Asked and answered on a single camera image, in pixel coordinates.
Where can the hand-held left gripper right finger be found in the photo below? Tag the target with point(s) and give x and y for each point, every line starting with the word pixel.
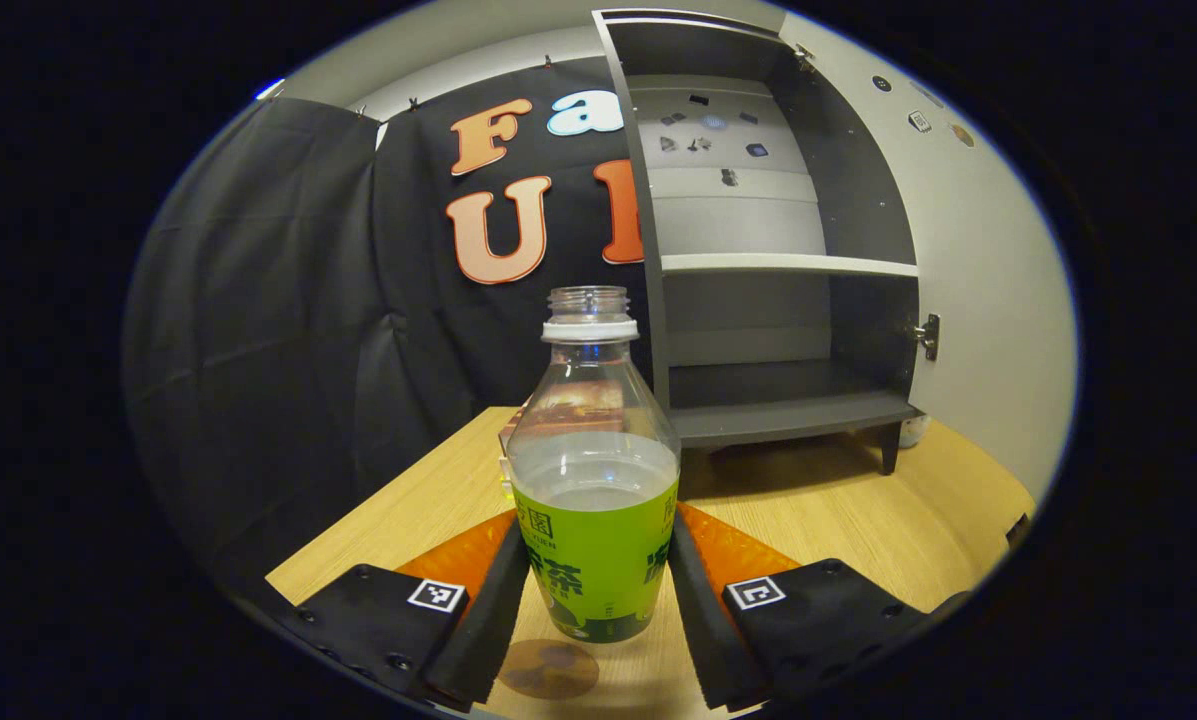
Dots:
pixel 703 640

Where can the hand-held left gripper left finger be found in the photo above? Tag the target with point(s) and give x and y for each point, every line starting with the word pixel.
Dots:
pixel 488 640

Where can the round brown coaster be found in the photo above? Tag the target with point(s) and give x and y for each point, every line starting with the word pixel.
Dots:
pixel 543 672

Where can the green label bottle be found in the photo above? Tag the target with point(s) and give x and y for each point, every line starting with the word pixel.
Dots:
pixel 598 560

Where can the grey cabinet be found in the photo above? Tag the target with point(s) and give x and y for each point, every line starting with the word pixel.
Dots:
pixel 758 410

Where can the beige cabinet door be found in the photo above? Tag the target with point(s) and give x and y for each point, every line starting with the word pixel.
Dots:
pixel 988 300

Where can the metal door hinge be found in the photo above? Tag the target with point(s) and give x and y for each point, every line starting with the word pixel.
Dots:
pixel 928 335
pixel 803 55

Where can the white cabinet shelf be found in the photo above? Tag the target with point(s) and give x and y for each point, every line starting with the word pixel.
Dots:
pixel 788 264

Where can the black backdrop cloth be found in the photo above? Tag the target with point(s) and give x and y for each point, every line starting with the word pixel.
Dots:
pixel 258 300
pixel 428 330

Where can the long ceiling light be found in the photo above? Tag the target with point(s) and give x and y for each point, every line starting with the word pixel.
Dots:
pixel 270 88

